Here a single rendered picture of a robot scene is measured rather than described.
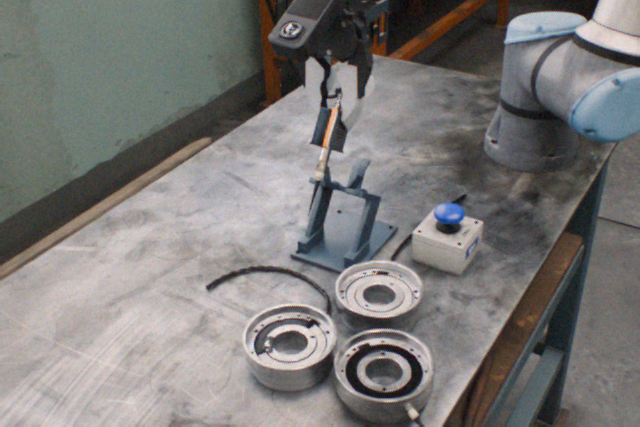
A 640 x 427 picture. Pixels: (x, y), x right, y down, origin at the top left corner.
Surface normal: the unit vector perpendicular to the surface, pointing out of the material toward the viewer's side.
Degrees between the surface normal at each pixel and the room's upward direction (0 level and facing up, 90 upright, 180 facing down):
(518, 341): 0
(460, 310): 0
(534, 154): 73
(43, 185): 90
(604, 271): 0
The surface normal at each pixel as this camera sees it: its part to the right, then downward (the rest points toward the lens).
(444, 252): -0.54, 0.46
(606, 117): 0.31, 0.60
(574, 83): -0.86, -0.06
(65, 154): 0.84, 0.26
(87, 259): -0.04, -0.85
